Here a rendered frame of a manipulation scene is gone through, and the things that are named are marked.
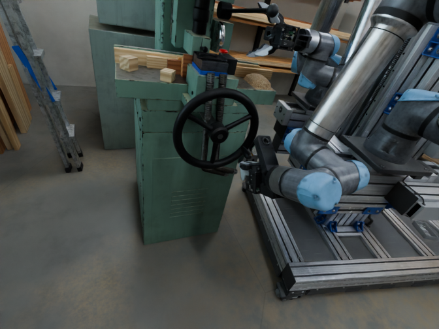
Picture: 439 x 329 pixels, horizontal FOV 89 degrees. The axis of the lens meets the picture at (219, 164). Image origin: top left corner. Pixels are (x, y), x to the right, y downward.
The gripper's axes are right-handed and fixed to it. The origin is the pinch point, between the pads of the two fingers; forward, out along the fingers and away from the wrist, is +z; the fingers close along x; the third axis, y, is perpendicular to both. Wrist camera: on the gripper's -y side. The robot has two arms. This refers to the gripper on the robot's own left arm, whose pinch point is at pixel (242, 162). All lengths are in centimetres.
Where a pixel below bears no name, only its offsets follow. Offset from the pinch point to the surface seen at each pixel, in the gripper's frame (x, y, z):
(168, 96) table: -21.6, -22.4, 14.5
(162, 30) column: -19, -53, 37
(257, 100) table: 13.9, -23.0, 14.0
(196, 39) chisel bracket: -10.5, -43.1, 15.8
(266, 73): 25, -37, 24
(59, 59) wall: -100, -93, 249
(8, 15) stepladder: -82, -63, 71
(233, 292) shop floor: 10, 69, 26
